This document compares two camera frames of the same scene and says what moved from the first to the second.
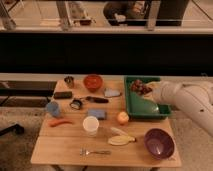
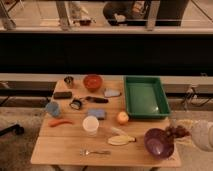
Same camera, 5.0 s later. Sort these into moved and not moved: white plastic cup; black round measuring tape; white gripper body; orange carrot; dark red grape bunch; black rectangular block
Moved: dark red grape bunch; white gripper body
Not moved: orange carrot; white plastic cup; black rectangular block; black round measuring tape
